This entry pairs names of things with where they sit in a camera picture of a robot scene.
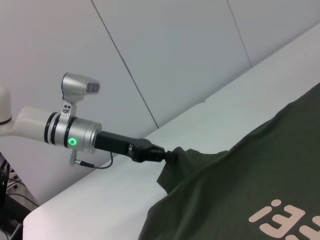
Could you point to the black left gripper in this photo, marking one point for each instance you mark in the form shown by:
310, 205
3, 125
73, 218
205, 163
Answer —
117, 143

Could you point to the dark green FREE t-shirt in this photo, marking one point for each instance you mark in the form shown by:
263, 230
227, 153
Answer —
237, 175

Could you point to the dark grey side cabinet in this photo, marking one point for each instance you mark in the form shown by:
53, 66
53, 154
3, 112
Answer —
15, 222

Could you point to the black background equipment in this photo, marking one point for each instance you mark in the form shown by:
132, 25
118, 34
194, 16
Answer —
2, 182

